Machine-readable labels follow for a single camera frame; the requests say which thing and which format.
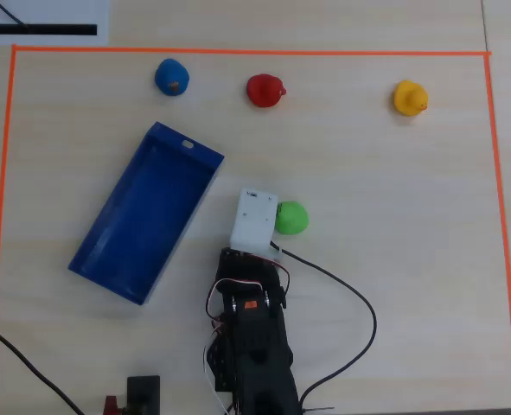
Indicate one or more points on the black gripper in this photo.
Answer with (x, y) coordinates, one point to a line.
(279, 210)

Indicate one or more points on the blue rubber duck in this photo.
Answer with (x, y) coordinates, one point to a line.
(170, 75)

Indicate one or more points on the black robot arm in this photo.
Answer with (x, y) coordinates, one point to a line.
(259, 346)

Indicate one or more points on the green rubber duck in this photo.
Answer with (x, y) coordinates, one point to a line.
(294, 218)

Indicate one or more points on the blue plastic box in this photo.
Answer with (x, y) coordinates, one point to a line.
(142, 207)

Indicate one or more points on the red rubber duck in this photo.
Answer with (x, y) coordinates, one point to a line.
(263, 91)

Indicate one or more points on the yellow rubber duck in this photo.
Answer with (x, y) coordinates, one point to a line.
(408, 97)

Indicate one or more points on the red clamp knob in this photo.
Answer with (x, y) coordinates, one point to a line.
(110, 406)

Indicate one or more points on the white camera box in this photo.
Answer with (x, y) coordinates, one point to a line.
(253, 216)

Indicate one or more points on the black camera stand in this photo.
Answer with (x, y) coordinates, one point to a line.
(142, 389)

